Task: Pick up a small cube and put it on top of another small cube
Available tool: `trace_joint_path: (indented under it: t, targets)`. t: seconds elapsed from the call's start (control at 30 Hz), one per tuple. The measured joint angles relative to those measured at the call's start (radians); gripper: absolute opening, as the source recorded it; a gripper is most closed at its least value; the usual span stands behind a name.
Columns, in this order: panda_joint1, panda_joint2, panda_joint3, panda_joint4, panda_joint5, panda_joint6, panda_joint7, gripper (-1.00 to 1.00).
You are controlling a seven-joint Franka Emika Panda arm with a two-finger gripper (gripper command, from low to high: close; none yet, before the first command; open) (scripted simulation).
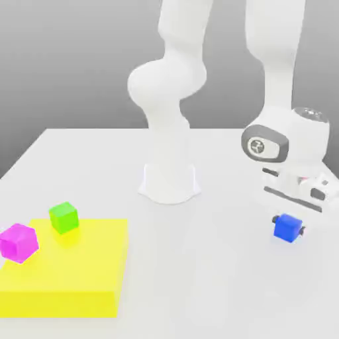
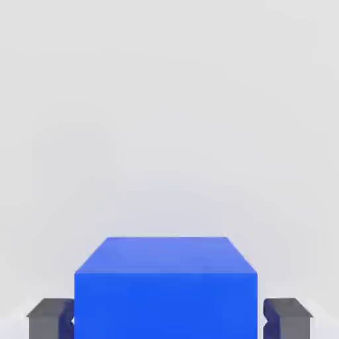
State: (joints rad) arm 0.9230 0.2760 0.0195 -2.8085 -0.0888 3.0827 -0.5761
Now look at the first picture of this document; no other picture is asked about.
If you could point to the small magenta cube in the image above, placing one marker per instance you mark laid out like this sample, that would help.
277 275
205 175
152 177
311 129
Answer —
18 243

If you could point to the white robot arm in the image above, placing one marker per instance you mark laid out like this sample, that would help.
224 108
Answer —
164 111

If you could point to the small blue cube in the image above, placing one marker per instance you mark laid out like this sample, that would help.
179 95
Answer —
287 229

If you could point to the large yellow box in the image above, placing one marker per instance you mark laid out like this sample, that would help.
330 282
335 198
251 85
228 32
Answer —
68 275

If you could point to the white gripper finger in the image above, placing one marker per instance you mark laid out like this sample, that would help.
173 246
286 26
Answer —
302 231
275 219

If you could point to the small green cube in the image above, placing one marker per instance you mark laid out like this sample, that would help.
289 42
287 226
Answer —
64 217

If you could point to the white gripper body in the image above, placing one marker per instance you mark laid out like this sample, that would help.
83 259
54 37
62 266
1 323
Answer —
291 205

